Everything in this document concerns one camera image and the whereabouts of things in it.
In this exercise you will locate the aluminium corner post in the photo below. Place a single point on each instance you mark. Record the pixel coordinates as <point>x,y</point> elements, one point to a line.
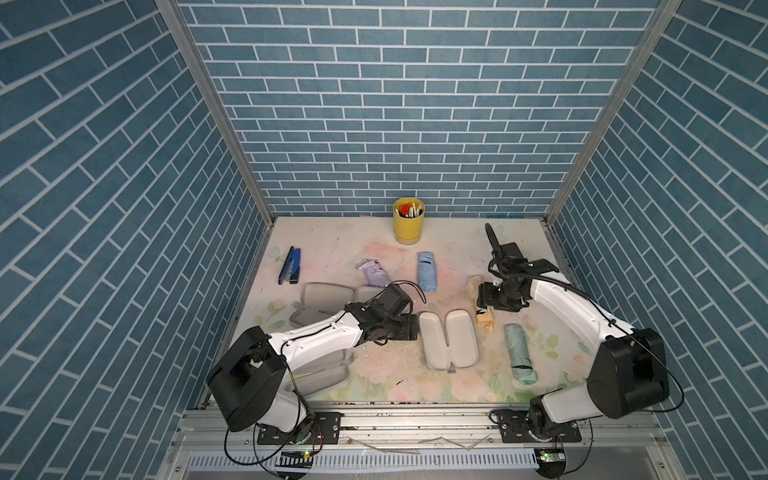
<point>182,36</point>
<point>657,24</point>

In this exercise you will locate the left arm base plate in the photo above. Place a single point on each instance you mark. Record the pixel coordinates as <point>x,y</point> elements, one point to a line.
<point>318,428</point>

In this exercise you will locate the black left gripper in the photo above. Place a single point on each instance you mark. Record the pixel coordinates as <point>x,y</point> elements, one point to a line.
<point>409,327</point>

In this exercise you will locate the aluminium corner post right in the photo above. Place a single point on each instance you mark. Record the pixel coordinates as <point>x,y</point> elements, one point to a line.
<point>657,24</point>

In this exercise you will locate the markers in cup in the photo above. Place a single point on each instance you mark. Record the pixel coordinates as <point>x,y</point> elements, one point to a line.
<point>409,210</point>

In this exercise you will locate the yellow pen cup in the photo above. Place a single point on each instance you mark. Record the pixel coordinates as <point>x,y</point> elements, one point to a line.
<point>407,231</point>

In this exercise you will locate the lilac folded umbrella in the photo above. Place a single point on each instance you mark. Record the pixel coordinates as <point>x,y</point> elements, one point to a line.
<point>374,273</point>

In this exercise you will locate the grey open umbrella case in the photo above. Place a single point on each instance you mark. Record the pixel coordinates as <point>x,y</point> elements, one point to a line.
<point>320,301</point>

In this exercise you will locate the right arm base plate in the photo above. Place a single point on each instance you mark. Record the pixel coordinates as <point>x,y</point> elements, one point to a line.
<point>518,426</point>

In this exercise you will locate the light blue umbrella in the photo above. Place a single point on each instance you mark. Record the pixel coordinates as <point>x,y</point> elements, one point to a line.
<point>427,272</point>

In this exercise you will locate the blue black stapler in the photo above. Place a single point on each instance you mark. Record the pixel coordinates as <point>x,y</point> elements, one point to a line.
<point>290,271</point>

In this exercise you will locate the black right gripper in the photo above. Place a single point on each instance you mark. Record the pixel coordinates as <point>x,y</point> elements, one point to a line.
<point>484,300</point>

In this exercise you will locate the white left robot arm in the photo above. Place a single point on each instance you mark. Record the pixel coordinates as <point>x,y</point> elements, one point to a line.
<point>247,381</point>

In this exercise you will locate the grey open case front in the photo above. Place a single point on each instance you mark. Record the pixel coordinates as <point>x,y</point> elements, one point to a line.
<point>325,373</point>

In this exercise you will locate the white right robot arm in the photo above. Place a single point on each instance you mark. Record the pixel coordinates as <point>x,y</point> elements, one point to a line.
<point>628,372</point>

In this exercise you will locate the aluminium corner post left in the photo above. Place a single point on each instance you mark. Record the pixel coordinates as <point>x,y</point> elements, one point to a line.
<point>182,36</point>

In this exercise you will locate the aluminium front rail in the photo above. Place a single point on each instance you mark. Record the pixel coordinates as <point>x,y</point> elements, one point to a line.
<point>385,440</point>

